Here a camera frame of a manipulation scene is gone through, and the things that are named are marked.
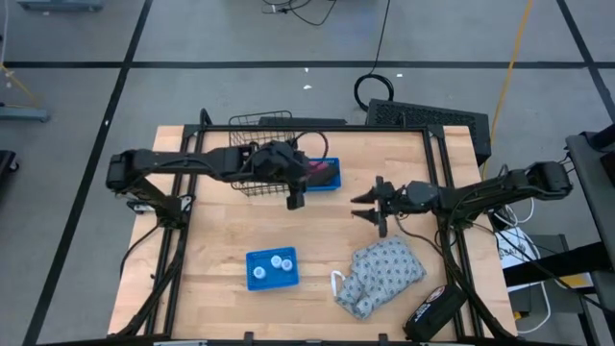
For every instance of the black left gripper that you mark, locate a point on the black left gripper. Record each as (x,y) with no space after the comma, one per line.
(276,161)

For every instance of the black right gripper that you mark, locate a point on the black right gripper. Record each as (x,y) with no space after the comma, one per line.
(396,199)

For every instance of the pink bandage roll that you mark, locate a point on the pink bandage roll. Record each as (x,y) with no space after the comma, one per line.
(319,165)

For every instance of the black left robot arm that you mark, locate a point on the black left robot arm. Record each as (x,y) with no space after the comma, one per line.
(168,158)

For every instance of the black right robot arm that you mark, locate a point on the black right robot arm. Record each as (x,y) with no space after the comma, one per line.
(504,185)

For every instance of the blue slotted plastic basket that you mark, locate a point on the blue slotted plastic basket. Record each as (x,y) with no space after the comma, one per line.
(271,283)
(332,188)

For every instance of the grey patterned cloth pouch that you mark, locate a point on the grey patterned cloth pouch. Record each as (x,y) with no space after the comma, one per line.
(379,276)

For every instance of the black first aid pouch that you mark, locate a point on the black first aid pouch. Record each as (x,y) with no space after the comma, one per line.
(432,312)

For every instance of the black table clamp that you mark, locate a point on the black table clamp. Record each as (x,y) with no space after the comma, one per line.
(248,336)
(383,338)

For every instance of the white printed bag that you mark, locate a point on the white printed bag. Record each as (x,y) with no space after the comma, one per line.
(516,250)

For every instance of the silver controller box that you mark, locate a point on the silver controller box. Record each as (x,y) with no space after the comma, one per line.
(141,205)

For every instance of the silver aluminium bar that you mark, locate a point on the silver aluminium bar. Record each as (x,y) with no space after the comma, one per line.
(180,343)

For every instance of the grey black side table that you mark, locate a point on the grey black side table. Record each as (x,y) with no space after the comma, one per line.
(591,192)

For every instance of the grey blue floor base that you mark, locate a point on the grey blue floor base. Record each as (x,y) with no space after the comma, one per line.
(60,5)
(24,114)

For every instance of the black floor object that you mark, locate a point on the black floor object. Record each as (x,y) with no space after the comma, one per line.
(7,165)

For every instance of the black aluminium table frame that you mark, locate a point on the black aluminium table frame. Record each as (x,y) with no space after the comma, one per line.
(360,128)

